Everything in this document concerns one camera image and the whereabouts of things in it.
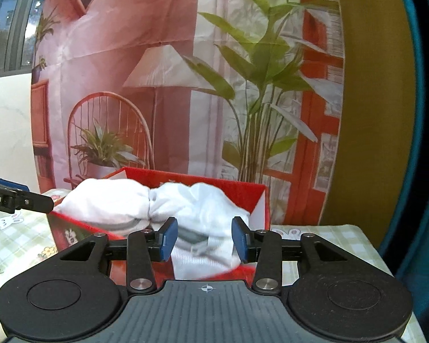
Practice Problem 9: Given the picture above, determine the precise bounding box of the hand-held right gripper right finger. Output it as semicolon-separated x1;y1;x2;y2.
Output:
231;216;348;294

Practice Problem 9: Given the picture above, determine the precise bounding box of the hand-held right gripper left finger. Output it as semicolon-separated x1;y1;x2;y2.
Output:
57;217;179;294

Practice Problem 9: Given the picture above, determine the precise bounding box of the red strawberry print box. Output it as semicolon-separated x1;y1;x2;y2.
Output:
49;166;272;282

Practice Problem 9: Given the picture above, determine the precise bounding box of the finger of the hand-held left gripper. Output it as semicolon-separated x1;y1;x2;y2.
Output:
0;173;30;192
0;185;55;214

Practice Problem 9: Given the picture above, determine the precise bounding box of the green checkered tablecloth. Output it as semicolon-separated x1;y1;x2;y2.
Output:
0;189;427;343

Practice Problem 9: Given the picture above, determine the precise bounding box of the white printed garment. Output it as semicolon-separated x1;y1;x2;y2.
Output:
53;178;251;281

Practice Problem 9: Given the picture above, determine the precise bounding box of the window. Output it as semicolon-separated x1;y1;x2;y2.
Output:
0;0;58;80

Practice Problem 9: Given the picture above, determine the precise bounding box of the printed room scene backdrop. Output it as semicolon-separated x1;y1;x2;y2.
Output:
30;0;346;226

